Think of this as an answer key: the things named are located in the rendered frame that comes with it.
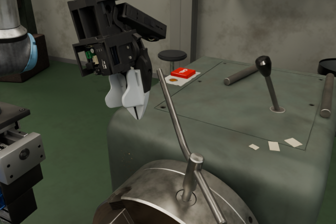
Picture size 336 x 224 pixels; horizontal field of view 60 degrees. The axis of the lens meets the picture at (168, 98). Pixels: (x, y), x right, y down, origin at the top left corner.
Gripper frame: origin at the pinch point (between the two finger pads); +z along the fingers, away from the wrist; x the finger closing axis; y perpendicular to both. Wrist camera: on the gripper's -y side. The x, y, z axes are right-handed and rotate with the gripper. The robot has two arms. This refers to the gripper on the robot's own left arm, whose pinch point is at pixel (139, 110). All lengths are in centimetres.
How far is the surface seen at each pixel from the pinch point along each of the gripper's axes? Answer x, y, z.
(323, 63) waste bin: -2, -300, 72
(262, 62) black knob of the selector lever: 15.7, -22.3, -1.5
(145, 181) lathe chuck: 0.8, 4.1, 11.9
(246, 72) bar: 2.6, -48.9, 7.8
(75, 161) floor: -180, -101, 93
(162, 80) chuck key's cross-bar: 0.0, -8.7, -2.8
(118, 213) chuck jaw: -1.1, 10.2, 14.2
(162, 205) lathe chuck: 6.9, 8.0, 12.5
